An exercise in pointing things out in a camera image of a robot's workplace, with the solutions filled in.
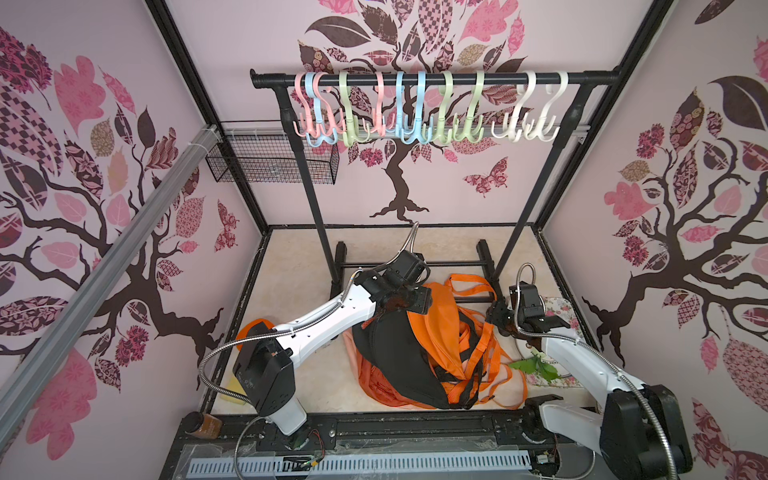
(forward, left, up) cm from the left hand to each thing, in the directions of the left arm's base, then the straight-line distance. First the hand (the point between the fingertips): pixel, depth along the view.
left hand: (422, 305), depth 79 cm
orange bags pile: (-11, -5, -5) cm, 13 cm away
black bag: (-9, +9, -2) cm, 13 cm away
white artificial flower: (-12, -32, -13) cm, 36 cm away
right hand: (+3, -24, -10) cm, 26 cm away
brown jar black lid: (-27, +53, -10) cm, 60 cm away
